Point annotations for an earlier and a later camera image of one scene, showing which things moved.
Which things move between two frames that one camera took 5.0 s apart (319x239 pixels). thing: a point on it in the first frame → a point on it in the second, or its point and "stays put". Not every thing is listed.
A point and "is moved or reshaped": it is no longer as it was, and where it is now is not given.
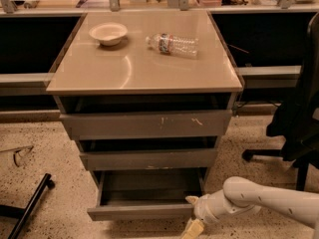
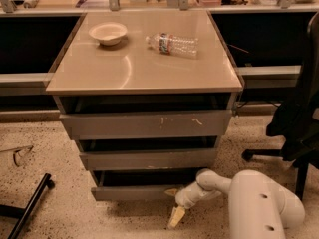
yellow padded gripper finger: [194, 228] → [175, 217]
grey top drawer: [125, 116] stays put
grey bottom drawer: [147, 194] is moved or reshaped
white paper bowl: [108, 33] stays put
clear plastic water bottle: [170, 44] stays put
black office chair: [296, 122] stays put
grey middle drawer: [148, 154] stays put
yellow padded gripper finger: [191, 198] → [171, 191]
